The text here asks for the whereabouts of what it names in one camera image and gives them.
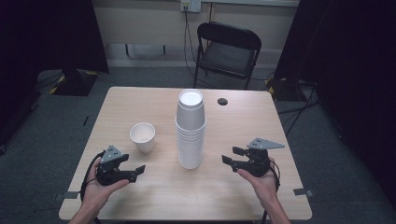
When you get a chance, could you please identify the black wall socket cable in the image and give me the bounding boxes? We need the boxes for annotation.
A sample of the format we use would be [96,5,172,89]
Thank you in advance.
[183,10,200,78]

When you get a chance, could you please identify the single white foam cup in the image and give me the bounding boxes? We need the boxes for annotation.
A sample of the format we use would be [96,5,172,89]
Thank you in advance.
[129,121,156,154]

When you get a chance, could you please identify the black floor cables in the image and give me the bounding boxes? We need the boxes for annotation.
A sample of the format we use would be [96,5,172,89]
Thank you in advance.
[276,80,320,138]

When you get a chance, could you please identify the white wall socket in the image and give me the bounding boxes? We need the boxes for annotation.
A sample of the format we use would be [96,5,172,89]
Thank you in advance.
[180,0,202,13]

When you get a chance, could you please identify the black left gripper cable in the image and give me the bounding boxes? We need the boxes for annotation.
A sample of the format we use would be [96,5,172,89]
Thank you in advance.
[79,150,106,203]

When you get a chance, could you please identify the black stand base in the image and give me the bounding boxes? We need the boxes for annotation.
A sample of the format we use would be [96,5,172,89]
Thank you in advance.
[49,68,99,97]

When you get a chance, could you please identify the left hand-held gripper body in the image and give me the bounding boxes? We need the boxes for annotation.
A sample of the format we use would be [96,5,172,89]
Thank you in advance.
[95,145,129,187]

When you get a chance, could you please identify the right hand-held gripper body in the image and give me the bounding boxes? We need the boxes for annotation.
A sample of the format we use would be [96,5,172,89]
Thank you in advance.
[246,137,286,177]

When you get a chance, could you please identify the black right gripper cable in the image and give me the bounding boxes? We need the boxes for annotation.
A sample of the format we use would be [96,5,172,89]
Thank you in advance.
[261,160,281,224]

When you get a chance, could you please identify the stack of white foam cups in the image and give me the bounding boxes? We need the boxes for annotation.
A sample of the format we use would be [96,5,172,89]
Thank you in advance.
[175,89,206,170]

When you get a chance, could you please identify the black curtain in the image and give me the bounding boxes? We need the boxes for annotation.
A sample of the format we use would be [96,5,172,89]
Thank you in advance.
[0,0,110,147]
[274,0,396,200]

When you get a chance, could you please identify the person's left hand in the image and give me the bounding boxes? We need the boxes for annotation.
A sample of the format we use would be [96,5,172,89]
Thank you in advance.
[82,158,129,211]

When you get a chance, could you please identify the black folding chair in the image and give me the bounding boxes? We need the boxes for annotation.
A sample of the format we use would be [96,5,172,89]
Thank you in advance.
[193,21,262,91]

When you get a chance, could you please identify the person's right hand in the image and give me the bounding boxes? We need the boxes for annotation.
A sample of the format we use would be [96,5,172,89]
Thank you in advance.
[236,158,279,208]

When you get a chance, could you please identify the grey tape strip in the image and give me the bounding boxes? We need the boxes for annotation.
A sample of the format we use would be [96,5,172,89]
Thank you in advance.
[55,190,79,202]
[292,188,315,198]

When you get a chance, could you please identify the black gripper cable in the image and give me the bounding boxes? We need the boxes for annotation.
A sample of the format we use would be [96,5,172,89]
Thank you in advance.
[79,150,106,203]
[261,160,281,224]

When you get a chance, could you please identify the grey metal wall plate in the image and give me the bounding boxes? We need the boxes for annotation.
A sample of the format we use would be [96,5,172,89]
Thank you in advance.
[125,44,166,60]

